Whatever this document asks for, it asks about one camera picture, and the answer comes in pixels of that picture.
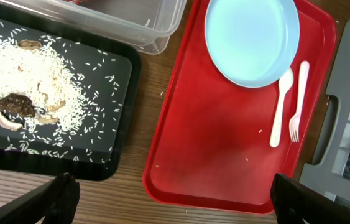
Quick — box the red serving tray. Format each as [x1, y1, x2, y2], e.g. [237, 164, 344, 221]
[142, 0, 338, 215]

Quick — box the red snack wrapper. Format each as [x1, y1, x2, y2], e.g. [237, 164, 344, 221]
[64, 0, 88, 4]

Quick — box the black rectangular tray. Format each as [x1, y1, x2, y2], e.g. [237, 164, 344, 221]
[0, 4, 141, 181]

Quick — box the white plastic fork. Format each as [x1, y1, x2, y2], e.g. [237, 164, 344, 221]
[289, 60, 310, 142]

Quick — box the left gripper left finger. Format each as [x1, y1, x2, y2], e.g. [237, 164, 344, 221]
[0, 173, 80, 224]

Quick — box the white plastic spoon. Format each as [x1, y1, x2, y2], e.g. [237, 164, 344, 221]
[269, 68, 293, 148]

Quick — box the clear plastic waste bin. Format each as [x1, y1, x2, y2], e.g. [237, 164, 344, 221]
[0, 0, 187, 55]

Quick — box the food scraps and rice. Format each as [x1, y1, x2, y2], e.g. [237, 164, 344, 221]
[0, 20, 128, 163]

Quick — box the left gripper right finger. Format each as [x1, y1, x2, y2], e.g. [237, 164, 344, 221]
[270, 173, 350, 224]

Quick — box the light blue plate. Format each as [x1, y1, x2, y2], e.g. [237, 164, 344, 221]
[205, 0, 300, 88]

